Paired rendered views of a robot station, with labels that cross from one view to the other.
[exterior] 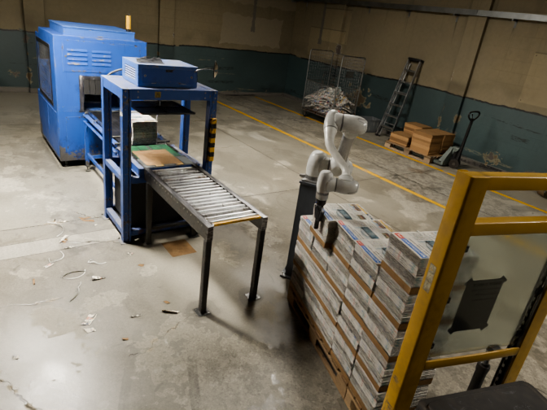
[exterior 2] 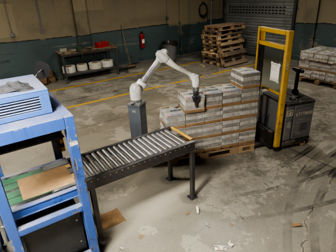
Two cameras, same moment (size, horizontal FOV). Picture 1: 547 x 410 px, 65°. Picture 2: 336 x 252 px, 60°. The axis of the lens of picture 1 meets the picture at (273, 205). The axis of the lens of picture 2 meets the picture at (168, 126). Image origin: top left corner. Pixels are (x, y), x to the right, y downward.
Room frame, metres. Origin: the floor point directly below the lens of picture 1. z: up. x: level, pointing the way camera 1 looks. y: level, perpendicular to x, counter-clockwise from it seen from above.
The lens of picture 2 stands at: (2.84, 3.48, 2.38)
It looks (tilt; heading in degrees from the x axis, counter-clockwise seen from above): 24 degrees down; 276
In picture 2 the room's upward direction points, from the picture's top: 3 degrees counter-clockwise
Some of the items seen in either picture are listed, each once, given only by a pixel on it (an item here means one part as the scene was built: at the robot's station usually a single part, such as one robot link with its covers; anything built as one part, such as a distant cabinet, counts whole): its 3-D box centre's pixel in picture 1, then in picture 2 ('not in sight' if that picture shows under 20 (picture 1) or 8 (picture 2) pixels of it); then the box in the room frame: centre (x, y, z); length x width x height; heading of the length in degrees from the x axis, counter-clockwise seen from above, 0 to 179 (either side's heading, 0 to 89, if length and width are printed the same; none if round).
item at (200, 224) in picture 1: (173, 199); (144, 163); (3.40, 0.86, 0.74); 1.34 x 0.05 x 0.12; 38
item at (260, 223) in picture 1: (225, 193); (123, 145); (3.71, 0.46, 0.74); 1.34 x 0.05 x 0.12; 38
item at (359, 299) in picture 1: (342, 295); (199, 130); (2.80, -0.62, 0.42); 1.17 x 0.39 x 0.83; 21
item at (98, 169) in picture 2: (179, 175); (94, 164); (3.92, 0.95, 0.77); 0.47 x 0.05 x 0.05; 128
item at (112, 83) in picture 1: (159, 88); (19, 113); (4.36, 1.29, 1.50); 0.94 x 0.68 x 0.10; 128
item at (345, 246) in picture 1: (366, 244); (208, 97); (2.67, -0.68, 0.95); 0.38 x 0.29 x 0.23; 110
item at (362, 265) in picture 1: (388, 267); (226, 94); (2.40, -0.78, 0.95); 0.38 x 0.29 x 0.23; 111
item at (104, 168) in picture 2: (181, 177); (100, 162); (3.87, 0.91, 0.77); 0.47 x 0.05 x 0.05; 128
